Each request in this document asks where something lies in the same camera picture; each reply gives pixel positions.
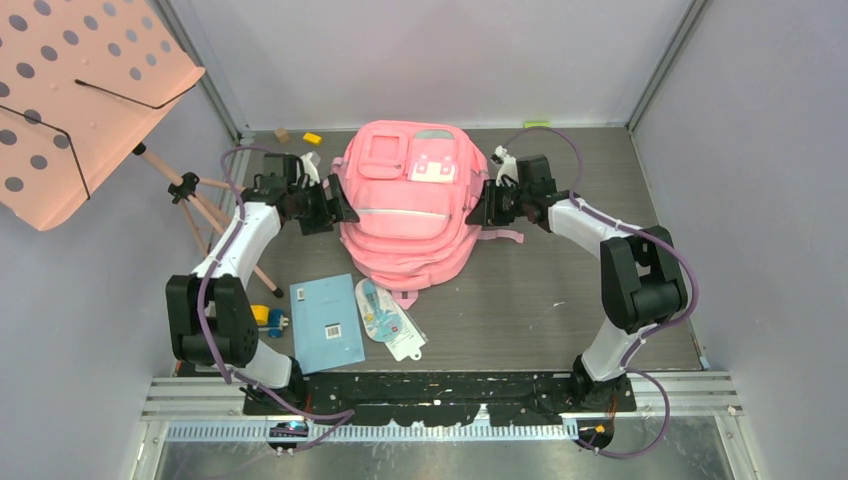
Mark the pink perforated music stand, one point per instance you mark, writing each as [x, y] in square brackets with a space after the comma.
[109, 153]

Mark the small wooden cube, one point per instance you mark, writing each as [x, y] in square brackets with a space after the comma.
[282, 135]

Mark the packaged blue correction tape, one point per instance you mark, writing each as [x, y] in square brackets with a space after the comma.
[386, 322]

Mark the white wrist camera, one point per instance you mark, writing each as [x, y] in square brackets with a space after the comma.
[307, 173]
[507, 174]

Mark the pink student backpack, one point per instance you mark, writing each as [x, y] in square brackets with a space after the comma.
[412, 186]

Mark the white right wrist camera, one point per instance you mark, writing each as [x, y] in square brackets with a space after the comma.
[507, 174]

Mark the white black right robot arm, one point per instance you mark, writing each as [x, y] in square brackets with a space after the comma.
[645, 283]

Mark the light blue notebook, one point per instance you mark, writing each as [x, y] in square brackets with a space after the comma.
[326, 324]

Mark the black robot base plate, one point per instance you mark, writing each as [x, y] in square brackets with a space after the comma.
[438, 398]

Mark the white slotted cable duct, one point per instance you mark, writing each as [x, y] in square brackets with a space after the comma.
[298, 430]

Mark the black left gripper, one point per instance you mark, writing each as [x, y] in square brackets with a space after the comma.
[324, 220]

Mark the small yellow block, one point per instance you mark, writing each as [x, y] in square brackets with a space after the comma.
[312, 138]

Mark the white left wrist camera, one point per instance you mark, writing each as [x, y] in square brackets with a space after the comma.
[307, 173]

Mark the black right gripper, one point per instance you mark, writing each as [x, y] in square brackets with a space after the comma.
[486, 211]

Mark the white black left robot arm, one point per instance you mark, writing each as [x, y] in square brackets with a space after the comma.
[210, 317]

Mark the yellow blue toy car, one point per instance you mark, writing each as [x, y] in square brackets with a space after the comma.
[271, 321]

